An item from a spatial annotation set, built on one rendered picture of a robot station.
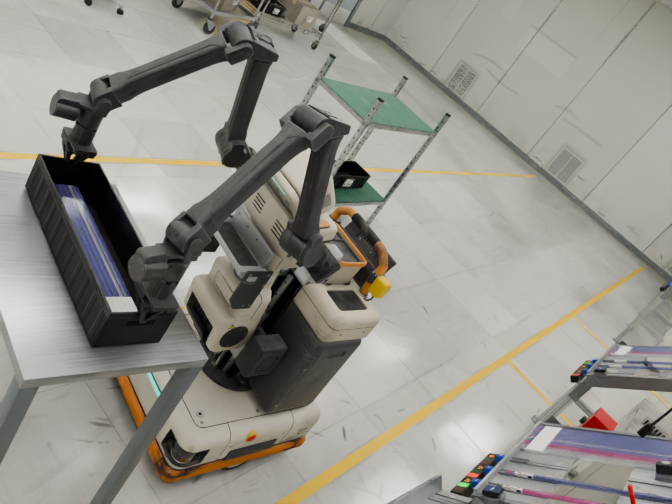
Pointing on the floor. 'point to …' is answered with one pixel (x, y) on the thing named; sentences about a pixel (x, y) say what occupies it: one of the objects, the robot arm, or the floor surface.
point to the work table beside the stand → (73, 335)
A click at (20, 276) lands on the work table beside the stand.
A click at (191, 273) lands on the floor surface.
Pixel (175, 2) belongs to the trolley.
